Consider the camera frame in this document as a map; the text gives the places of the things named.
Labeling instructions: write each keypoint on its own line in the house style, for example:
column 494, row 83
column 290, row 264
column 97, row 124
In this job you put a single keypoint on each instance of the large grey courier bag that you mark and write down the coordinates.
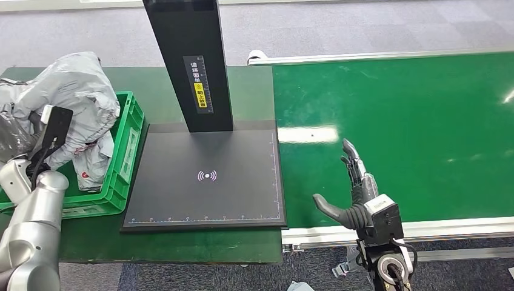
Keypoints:
column 76, row 92

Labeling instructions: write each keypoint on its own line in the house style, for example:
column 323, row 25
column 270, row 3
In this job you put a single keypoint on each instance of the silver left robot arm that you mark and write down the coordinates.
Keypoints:
column 36, row 225

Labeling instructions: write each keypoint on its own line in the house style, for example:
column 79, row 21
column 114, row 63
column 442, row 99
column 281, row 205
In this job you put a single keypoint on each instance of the white conveyor end cap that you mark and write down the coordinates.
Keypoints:
column 255, row 56

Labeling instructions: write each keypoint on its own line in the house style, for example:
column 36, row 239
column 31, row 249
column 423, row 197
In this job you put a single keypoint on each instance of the green conveyor belt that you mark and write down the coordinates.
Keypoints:
column 421, row 120

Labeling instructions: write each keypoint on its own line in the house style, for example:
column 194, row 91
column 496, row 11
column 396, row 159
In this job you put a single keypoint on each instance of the ruler label with yellow patch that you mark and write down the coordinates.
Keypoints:
column 198, row 84

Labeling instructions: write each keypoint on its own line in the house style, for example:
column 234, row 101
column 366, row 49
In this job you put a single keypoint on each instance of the black scanner column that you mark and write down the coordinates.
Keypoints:
column 188, row 36

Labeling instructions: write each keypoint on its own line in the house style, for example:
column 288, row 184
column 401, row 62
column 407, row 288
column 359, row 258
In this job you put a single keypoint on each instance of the green plastic crate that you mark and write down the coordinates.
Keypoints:
column 120, row 180

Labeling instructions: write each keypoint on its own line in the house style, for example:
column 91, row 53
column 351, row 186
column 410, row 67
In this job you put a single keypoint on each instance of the pale blue cloth scrap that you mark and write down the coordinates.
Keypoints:
column 300, row 286

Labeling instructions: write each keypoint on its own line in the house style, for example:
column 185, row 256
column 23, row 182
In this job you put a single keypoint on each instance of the small grey courier bag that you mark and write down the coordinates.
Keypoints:
column 94, row 164

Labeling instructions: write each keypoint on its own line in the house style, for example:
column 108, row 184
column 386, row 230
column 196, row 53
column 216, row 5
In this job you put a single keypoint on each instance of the black scanner base plate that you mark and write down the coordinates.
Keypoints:
column 208, row 176

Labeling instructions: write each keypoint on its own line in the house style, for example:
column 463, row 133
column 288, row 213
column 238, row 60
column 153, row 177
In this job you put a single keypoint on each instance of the aluminium conveyor frame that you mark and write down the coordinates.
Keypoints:
column 321, row 236

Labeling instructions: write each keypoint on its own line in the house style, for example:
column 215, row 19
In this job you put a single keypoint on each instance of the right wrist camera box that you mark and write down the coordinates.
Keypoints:
column 385, row 219

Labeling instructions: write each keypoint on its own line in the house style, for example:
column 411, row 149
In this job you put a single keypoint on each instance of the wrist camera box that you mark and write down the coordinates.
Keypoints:
column 385, row 219
column 56, row 124

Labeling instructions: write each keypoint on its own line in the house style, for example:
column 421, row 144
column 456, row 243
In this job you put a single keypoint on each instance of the grey metal bracket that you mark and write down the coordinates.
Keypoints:
column 345, row 265

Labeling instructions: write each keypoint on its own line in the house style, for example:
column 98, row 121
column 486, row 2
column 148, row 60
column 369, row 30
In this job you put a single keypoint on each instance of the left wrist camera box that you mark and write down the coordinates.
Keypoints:
column 56, row 124

